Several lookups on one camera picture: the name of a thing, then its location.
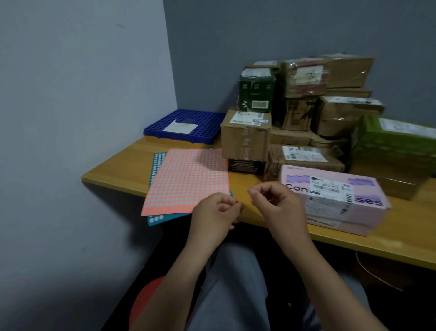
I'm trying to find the person's grey trousers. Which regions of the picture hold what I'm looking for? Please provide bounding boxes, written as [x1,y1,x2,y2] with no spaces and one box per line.
[185,238,372,331]

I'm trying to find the blue plastic grid pallet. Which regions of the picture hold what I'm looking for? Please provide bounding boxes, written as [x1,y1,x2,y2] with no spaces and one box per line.
[144,109,226,145]

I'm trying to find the person's left hand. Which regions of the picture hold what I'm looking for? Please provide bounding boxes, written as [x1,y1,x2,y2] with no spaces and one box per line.
[186,192,243,255]

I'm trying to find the red stool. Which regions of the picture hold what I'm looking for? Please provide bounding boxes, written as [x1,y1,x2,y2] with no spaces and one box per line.
[129,276,168,330]

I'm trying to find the white paper note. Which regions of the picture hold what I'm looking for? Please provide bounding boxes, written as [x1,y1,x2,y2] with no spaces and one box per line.
[162,120,199,134]

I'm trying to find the pile of brown parcels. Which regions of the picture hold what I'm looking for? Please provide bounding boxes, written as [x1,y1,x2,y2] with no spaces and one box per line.
[245,54,426,201]

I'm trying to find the dark green box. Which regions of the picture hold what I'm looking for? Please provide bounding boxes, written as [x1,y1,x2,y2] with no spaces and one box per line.
[238,67,277,113]

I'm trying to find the teal sticker sheet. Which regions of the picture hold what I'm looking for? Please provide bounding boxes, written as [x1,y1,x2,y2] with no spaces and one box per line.
[147,151,236,227]

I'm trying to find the large pink box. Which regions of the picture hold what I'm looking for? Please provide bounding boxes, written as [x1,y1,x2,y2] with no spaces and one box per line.
[278,165,391,237]

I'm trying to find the person's right hand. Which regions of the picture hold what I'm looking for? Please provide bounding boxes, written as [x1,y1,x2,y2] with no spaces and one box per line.
[247,181,316,255]

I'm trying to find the pink dot sticker sheet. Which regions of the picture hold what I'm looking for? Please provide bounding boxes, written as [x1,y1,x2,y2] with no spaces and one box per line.
[141,148,232,217]

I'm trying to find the black and pink box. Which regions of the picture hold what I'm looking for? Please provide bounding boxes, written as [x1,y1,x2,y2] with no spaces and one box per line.
[227,158,267,176]

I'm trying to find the white cable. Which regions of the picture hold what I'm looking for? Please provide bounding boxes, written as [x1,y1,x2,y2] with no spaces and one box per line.
[355,251,404,292]

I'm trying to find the person's left forearm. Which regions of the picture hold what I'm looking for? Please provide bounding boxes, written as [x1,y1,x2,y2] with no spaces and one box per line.
[131,238,218,331]

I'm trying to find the brown box with blue-marked label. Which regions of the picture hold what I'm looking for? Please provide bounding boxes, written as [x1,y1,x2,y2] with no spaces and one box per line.
[220,108,273,161]

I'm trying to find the person's right forearm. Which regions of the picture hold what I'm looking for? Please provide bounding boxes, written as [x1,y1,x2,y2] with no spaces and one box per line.
[289,238,389,331]

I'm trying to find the light green parcel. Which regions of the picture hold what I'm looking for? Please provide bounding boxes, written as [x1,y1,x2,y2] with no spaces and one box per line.
[350,114,436,178]

